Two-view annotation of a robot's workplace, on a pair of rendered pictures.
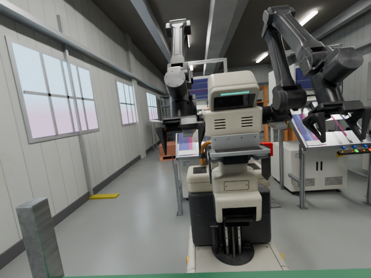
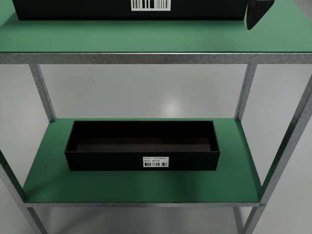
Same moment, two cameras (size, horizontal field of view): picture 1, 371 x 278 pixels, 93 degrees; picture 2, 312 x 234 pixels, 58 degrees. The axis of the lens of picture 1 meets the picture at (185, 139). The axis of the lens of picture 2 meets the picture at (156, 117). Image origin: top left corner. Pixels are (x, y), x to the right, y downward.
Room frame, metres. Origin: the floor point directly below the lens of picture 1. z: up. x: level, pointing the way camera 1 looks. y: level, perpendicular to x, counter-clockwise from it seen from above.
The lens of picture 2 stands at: (0.79, -0.17, 1.25)
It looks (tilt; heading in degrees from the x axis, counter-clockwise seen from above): 42 degrees down; 176
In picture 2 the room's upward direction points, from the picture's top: straight up
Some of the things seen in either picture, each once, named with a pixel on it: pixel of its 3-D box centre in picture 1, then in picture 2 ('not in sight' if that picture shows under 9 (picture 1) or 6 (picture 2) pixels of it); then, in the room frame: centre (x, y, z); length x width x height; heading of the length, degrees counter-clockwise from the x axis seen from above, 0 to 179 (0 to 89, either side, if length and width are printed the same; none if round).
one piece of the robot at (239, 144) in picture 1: (236, 158); not in sight; (0.79, -0.23, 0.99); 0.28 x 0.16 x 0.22; 86
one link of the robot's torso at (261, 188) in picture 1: (245, 206); not in sight; (0.91, -0.30, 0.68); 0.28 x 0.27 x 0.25; 86
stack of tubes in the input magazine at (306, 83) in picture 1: (314, 77); not in sight; (2.37, -1.76, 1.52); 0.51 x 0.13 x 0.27; 86
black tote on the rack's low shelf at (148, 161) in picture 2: not in sight; (143, 145); (0.03, -0.16, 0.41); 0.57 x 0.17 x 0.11; 86
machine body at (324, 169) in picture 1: (303, 164); not in sight; (2.50, -1.71, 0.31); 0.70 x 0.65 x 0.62; 86
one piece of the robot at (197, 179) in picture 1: (227, 199); not in sight; (1.17, -0.26, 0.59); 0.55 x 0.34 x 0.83; 86
